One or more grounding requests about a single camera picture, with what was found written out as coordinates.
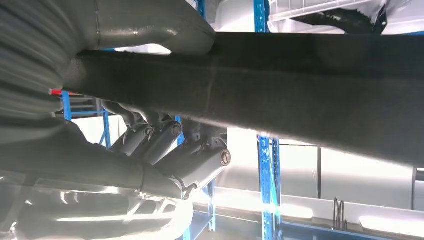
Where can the red barrier belt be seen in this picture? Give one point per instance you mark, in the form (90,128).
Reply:
(61,92)

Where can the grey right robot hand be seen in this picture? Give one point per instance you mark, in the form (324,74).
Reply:
(82,172)

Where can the white plastic bin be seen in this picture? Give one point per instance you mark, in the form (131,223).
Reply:
(278,26)

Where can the blue steel shelf rack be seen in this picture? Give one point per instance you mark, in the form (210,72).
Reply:
(268,182)

